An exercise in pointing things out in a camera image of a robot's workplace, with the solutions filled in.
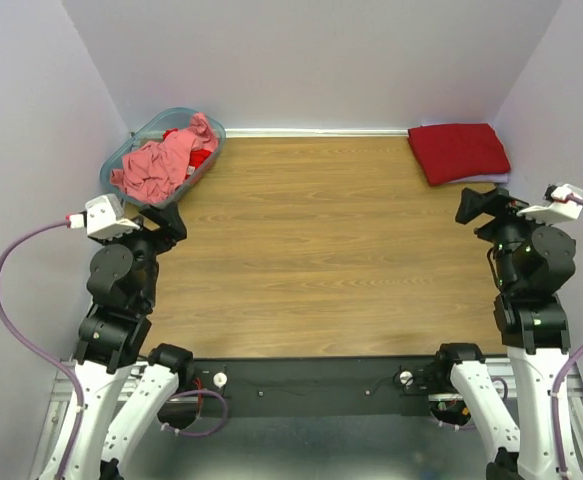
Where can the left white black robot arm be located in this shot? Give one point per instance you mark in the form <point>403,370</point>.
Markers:
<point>99,434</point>

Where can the pink t shirt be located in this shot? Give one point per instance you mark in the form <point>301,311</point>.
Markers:
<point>163,160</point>

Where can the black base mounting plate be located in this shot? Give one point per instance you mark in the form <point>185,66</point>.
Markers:
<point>322,386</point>

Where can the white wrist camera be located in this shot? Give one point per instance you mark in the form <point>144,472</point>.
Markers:
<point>560,205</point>
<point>103,219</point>

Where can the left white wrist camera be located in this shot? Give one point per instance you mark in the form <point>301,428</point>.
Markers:
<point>103,219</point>

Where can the folded lavender t shirt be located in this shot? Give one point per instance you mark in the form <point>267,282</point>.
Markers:
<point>484,178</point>

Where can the clear blue plastic bin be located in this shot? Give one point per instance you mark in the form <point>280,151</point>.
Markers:
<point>121,165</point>

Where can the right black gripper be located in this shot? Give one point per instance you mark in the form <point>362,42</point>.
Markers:
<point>473,201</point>

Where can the dark red t shirt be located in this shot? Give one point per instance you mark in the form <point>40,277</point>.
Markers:
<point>452,151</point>

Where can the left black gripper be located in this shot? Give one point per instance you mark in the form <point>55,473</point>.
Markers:
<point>172,227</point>

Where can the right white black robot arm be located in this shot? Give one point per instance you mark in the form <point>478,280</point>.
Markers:
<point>516,390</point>

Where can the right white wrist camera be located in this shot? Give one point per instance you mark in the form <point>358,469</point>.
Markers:
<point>560,205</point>

